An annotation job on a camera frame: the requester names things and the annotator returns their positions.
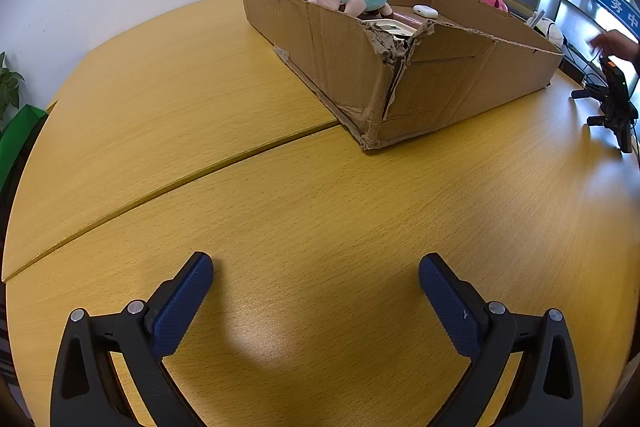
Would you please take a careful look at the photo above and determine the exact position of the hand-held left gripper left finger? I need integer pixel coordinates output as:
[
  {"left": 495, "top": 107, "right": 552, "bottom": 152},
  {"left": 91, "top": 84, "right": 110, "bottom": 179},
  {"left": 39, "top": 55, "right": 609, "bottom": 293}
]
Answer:
[{"left": 50, "top": 251, "right": 215, "bottom": 427}]

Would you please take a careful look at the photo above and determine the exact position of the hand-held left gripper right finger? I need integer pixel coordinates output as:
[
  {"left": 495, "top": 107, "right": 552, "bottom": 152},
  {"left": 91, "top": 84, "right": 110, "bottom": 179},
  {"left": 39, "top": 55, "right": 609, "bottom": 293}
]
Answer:
[{"left": 419, "top": 253, "right": 585, "bottom": 427}]

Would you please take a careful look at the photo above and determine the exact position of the brown cardboard box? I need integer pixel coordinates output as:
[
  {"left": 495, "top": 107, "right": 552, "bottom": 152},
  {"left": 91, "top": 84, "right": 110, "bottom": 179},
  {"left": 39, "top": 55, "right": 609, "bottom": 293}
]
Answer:
[{"left": 238, "top": 0, "right": 566, "bottom": 151}]

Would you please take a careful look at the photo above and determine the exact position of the pink pen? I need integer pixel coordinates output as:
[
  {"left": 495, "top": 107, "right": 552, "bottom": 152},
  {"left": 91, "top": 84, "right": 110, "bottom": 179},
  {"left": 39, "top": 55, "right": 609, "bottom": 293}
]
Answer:
[{"left": 392, "top": 9, "right": 426, "bottom": 28}]

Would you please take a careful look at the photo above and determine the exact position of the green object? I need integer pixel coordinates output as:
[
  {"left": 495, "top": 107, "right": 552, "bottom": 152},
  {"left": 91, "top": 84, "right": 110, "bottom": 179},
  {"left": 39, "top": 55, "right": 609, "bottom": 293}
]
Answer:
[{"left": 0, "top": 104, "right": 48, "bottom": 192}]

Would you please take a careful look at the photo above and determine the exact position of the black phone on tripod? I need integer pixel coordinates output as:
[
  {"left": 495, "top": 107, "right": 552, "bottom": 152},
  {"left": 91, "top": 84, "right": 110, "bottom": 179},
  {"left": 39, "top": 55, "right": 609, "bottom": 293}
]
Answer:
[{"left": 571, "top": 56, "right": 640, "bottom": 154}]

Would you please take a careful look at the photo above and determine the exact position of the green potted plant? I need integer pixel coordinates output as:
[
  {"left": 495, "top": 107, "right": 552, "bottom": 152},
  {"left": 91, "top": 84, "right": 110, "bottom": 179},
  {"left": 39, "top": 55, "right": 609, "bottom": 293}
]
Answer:
[{"left": 0, "top": 52, "right": 25, "bottom": 118}]

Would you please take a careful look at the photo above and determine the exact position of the white clear phone case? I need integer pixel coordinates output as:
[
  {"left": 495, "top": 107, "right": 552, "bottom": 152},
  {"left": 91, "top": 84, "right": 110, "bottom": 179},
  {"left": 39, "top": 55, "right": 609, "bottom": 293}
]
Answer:
[{"left": 362, "top": 19, "right": 416, "bottom": 40}]

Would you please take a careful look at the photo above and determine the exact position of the white plush toy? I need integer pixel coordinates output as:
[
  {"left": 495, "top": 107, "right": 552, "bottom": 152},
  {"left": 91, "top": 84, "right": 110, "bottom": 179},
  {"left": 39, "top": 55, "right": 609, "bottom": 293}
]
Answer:
[{"left": 525, "top": 9, "right": 566, "bottom": 48}]

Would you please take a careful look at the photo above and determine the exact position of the black cable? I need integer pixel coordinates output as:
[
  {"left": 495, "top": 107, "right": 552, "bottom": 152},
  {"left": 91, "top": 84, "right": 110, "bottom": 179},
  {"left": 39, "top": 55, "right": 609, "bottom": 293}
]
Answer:
[{"left": 564, "top": 38, "right": 602, "bottom": 82}]

